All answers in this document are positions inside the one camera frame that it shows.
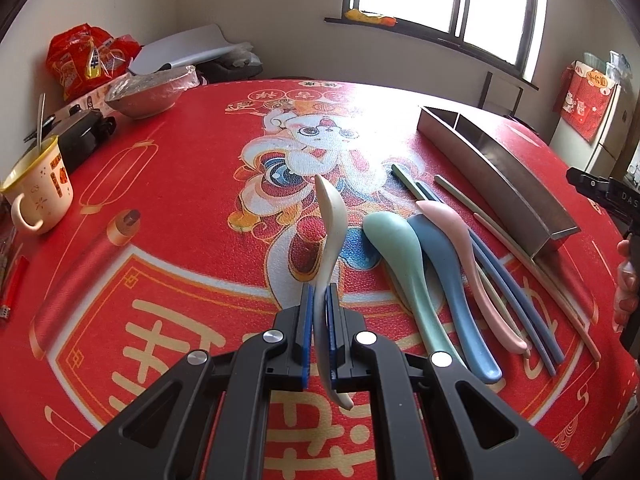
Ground pink plastic spoon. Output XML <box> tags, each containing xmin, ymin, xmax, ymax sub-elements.
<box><xmin>416</xmin><ymin>200</ymin><xmax>528</xmax><ymax>356</ymax></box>

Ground pink chopstick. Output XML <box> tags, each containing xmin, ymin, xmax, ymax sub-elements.
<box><xmin>473</xmin><ymin>211</ymin><xmax>603</xmax><ymax>362</ymax></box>

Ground blue chopstick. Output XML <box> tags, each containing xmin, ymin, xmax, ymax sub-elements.
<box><xmin>416</xmin><ymin>180</ymin><xmax>566</xmax><ymax>366</ymax></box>
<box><xmin>471</xmin><ymin>233</ymin><xmax>556</xmax><ymax>376</ymax></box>

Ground green chopstick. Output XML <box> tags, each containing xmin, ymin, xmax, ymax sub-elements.
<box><xmin>392</xmin><ymin>164</ymin><xmax>521</xmax><ymax>336</ymax></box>
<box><xmin>434</xmin><ymin>174</ymin><xmax>532</xmax><ymax>261</ymax></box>

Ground green plastic spoon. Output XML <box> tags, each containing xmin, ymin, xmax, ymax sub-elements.
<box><xmin>362</xmin><ymin>211</ymin><xmax>465</xmax><ymax>366</ymax></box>

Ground blue plastic spoon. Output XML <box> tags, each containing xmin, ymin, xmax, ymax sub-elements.
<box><xmin>408</xmin><ymin>214</ymin><xmax>502</xmax><ymax>385</ymax></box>

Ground white plastic spoon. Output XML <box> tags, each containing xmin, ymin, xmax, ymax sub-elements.
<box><xmin>314</xmin><ymin>174</ymin><xmax>354</xmax><ymax>411</ymax></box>

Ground right hand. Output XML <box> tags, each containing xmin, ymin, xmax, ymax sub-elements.
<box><xmin>613</xmin><ymin>240</ymin><xmax>639</xmax><ymax>333</ymax></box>

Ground white refrigerator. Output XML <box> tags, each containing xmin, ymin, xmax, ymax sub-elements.
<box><xmin>550</xmin><ymin>79</ymin><xmax>634</xmax><ymax>177</ymax></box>

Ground stainless steel cutlery tray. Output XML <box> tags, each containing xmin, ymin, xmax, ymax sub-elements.
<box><xmin>418</xmin><ymin>106</ymin><xmax>580</xmax><ymax>257</ymax></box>

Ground red cloth on refrigerator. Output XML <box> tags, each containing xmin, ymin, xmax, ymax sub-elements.
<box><xmin>553</xmin><ymin>61</ymin><xmax>615</xmax><ymax>143</ymax></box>

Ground clear containers on refrigerator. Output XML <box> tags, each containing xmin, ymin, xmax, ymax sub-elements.
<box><xmin>582</xmin><ymin>50</ymin><xmax>632</xmax><ymax>84</ymax></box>

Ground black metal rack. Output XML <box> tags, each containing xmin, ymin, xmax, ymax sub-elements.
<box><xmin>477</xmin><ymin>72</ymin><xmax>524</xmax><ymax>117</ymax></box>

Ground red festive table mat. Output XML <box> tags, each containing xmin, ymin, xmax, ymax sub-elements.
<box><xmin>1</xmin><ymin>80</ymin><xmax>638</xmax><ymax>479</ymax></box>

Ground dark framed window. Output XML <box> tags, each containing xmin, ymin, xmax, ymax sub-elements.
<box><xmin>342</xmin><ymin>0</ymin><xmax>547</xmax><ymax>81</ymax></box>

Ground red lighter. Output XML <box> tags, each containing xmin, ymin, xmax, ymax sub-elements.
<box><xmin>0</xmin><ymin>255</ymin><xmax>29</xmax><ymax>322</ymax></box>

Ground cream enamel mug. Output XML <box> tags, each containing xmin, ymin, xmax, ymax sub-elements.
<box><xmin>1</xmin><ymin>136</ymin><xmax>74</xmax><ymax>235</ymax></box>

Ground black device on table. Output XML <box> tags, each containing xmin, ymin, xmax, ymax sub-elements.
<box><xmin>41</xmin><ymin>104</ymin><xmax>117</xmax><ymax>174</ymax></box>

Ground yellow orange toy on sill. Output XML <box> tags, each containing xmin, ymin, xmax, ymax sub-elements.
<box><xmin>344</xmin><ymin>9</ymin><xmax>397</xmax><ymax>27</ymax></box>

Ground foil covered metal bowl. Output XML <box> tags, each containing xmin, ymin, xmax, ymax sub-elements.
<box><xmin>104</xmin><ymin>65</ymin><xmax>200</xmax><ymax>119</ymax></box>

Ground grey rolled sheet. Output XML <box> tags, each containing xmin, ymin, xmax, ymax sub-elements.
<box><xmin>128</xmin><ymin>24</ymin><xmax>250</xmax><ymax>75</ymax></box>

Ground red snack bag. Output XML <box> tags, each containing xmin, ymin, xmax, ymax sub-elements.
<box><xmin>44</xmin><ymin>23</ymin><xmax>142</xmax><ymax>102</ymax></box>

